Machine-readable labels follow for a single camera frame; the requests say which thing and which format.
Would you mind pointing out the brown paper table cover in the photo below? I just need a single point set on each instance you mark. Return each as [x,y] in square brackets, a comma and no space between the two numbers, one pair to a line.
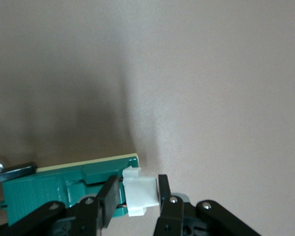
[211,73]

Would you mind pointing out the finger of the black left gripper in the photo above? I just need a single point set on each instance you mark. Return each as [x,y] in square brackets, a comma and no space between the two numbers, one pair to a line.
[14,172]

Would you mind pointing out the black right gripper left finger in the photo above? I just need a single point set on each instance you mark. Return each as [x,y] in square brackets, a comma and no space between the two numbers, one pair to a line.
[108,196]

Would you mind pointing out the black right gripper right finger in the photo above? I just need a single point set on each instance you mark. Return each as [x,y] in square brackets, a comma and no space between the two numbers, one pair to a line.
[172,216]

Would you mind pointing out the green terminal block part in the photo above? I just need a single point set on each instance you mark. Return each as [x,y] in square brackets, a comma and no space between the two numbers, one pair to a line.
[39,191]

